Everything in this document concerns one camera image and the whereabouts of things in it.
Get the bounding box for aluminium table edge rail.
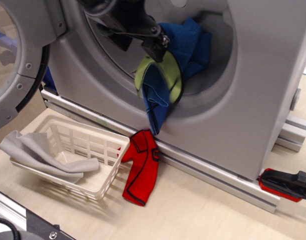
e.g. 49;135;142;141
0;191;27;231

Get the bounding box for aluminium side profile block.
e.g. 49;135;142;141
275;114;306;152

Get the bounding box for grey toy washing machine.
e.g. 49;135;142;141
49;0;306;180

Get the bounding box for blue object behind door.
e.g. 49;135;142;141
42;67;58;96

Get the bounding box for dark blue felt garment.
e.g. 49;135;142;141
145;18;212;135

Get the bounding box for light blue cloth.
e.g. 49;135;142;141
142;64;170;108

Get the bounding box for black bracket with screw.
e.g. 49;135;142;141
26;209;74;240

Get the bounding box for green felt sock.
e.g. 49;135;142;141
134;51;182;106

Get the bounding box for red black clamp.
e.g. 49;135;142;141
259;168;306;203

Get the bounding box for grey cloth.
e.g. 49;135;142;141
0;130;99;183

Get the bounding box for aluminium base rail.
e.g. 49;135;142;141
41;90;281;213

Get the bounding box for grey round machine door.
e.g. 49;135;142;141
0;0;66;129

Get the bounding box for black braided cable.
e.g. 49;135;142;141
0;216;20;240

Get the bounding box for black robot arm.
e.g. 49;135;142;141
79;0;170;63

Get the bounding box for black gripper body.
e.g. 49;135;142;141
85;7;169;45

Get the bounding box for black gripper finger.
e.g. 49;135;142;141
107;33;132;51
141;42;168;63

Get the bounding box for red felt shirt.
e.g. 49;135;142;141
121;129;159;207

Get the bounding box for white plastic laundry basket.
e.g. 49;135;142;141
10;115;129;201

